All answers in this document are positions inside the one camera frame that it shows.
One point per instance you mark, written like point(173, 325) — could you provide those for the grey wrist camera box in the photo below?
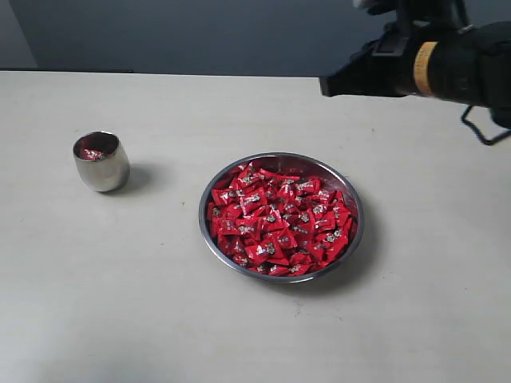
point(441, 14)

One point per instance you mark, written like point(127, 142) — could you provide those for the stainless steel cup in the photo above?
point(105, 175)

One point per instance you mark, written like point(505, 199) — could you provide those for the round steel bowl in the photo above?
point(355, 235)

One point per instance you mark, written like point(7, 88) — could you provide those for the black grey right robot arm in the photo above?
point(470, 66)

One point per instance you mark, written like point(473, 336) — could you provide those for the pile of red wrapped candies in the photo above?
point(279, 223)

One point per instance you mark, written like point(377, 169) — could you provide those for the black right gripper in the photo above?
point(387, 66)

